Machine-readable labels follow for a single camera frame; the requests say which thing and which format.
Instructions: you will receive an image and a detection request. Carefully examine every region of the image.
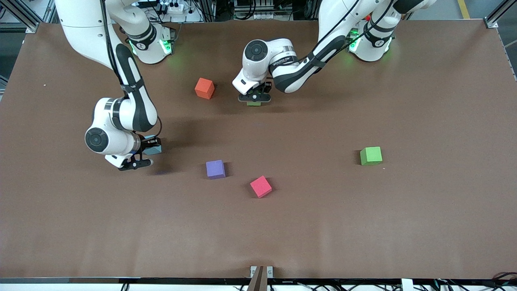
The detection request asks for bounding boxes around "red foam cube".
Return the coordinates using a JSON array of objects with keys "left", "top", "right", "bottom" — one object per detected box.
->
[{"left": 250, "top": 175, "right": 273, "bottom": 198}]

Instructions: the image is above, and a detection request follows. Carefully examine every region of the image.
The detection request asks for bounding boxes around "dark cable bundle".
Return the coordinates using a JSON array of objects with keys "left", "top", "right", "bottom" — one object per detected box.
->
[{"left": 490, "top": 272, "right": 517, "bottom": 284}]

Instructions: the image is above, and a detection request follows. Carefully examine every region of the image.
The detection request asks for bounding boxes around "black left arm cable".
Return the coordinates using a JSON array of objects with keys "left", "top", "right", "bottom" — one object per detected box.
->
[{"left": 311, "top": 0, "right": 390, "bottom": 55}]

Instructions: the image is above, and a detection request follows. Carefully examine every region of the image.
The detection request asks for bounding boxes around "aluminium frame profile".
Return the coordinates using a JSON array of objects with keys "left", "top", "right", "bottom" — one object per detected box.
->
[
  {"left": 0, "top": 0, "right": 56, "bottom": 34},
  {"left": 483, "top": 0, "right": 517, "bottom": 30}
]

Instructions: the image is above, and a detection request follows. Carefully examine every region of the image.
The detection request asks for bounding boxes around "silver equipment rack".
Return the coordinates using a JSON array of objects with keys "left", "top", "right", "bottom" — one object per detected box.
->
[{"left": 233, "top": 0, "right": 294, "bottom": 21}]

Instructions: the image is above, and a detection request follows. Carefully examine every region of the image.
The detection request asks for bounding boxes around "purple foam cube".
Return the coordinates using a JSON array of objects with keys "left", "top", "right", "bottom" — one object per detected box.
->
[{"left": 206, "top": 160, "right": 226, "bottom": 179}]

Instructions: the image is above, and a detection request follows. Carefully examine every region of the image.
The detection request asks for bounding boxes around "orange foam cube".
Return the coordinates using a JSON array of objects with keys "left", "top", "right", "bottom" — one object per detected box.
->
[{"left": 195, "top": 78, "right": 215, "bottom": 100}]

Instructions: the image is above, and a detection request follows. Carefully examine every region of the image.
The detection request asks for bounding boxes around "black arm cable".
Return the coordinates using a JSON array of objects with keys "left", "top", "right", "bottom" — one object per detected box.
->
[
  {"left": 311, "top": 0, "right": 390, "bottom": 55},
  {"left": 99, "top": 0, "right": 163, "bottom": 139}
]

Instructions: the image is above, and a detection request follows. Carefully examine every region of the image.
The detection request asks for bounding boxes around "white power strip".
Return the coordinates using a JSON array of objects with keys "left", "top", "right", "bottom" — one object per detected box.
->
[{"left": 159, "top": 1, "right": 185, "bottom": 15}]

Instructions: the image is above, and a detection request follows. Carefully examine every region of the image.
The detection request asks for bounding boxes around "paper table cover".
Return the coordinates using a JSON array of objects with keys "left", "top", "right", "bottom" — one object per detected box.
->
[{"left": 0, "top": 19, "right": 517, "bottom": 280}]

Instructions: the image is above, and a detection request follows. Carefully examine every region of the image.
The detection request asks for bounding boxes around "brown camera mount post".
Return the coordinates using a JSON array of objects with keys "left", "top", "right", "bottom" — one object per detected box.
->
[{"left": 247, "top": 266, "right": 268, "bottom": 291}]

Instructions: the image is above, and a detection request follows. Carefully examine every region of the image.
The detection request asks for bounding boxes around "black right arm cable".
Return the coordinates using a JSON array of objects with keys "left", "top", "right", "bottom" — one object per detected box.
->
[{"left": 99, "top": 0, "right": 163, "bottom": 139}]

